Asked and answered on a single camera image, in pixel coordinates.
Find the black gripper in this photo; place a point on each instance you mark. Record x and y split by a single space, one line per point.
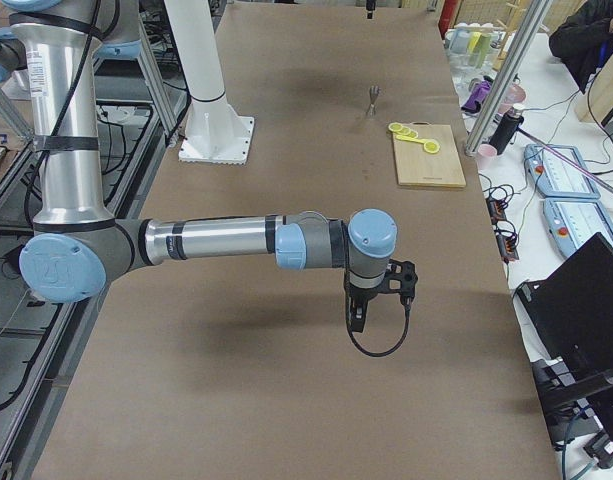
358 297

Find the blue teach pendant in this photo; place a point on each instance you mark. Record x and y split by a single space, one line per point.
571 222
556 178

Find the lemon slice on knife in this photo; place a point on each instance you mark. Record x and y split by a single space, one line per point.
431 147

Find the steel jigger shaker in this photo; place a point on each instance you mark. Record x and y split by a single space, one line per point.
374 92

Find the seated person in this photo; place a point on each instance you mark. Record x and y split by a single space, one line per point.
584 41

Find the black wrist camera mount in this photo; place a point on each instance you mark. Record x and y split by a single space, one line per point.
400 278

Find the bamboo cutting board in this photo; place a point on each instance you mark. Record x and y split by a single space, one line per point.
416 168

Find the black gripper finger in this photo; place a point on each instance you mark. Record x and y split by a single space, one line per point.
370 6

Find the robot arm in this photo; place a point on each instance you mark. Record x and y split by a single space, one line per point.
79 245

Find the green plastic cup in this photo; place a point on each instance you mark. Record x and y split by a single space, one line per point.
480 47

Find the lemon slice end of row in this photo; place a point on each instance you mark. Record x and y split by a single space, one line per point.
396 127

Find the pink plastic cup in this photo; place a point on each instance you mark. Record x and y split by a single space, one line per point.
486 151

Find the aluminium frame post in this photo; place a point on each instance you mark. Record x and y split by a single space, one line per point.
522 40

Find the black thermos bottle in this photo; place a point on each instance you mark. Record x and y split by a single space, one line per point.
507 127

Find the lower blue teach pendant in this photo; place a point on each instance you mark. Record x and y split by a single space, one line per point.
571 222

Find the white camera post base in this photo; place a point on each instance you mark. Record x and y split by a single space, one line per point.
214 132

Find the upper blue teach pendant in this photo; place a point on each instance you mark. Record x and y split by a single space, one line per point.
556 178

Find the black laptop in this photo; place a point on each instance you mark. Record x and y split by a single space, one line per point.
572 312

